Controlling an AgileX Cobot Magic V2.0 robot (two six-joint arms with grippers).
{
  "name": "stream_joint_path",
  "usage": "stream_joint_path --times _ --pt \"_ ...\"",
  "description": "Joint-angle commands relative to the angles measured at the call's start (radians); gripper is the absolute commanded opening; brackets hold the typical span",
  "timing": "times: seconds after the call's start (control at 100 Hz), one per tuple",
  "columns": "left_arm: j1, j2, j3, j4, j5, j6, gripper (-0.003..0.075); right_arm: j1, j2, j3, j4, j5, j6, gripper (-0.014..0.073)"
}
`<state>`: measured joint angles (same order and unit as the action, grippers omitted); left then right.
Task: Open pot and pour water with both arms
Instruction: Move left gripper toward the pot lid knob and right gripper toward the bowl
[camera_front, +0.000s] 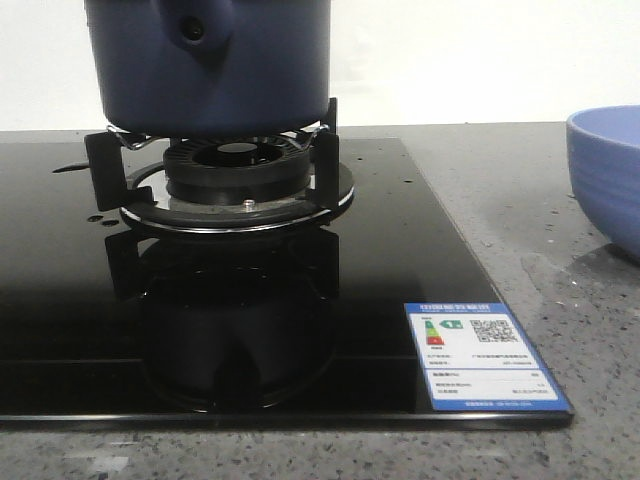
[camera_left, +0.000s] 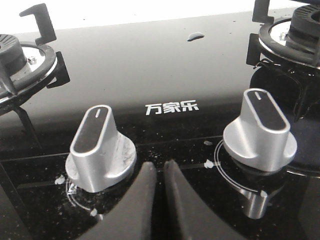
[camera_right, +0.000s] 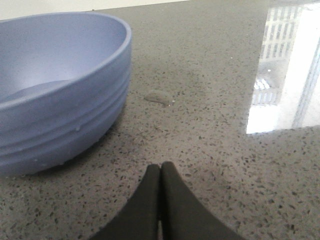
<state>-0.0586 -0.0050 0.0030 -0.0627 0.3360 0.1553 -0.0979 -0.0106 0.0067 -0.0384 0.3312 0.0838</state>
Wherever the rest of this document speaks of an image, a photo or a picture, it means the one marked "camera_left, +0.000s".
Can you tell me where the left burner with pot support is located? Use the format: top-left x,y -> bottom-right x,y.
0,3 -> 70,108

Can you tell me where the silver stove knob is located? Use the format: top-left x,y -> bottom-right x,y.
65,104 -> 137,193
223,88 -> 297,172

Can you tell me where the black glass gas stove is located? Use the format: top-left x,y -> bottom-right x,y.
0,10 -> 320,240

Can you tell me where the right burner with pot support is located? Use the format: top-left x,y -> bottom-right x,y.
246,0 -> 320,69

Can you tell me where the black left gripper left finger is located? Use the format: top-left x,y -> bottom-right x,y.
78,161 -> 157,240

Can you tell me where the left silver stove knob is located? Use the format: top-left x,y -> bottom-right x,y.
65,104 -> 137,193

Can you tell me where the burner with pot support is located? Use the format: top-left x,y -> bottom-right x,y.
246,0 -> 320,69
0,3 -> 70,108

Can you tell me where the right silver stove knob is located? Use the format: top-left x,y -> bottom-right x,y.
223,88 -> 297,172

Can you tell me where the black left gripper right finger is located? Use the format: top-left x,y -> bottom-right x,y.
164,160 -> 245,240

